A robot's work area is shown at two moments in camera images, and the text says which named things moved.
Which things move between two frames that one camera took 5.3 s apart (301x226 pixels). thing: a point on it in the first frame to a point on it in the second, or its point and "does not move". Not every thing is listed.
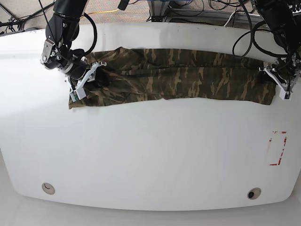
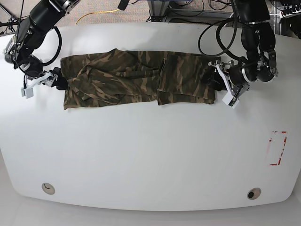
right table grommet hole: x=254 y=193 does not move
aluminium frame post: x=157 y=9 does not move
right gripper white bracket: x=284 y=86 to x=212 y=77
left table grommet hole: x=48 y=188 does not move
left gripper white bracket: x=102 y=79 to x=61 y=83
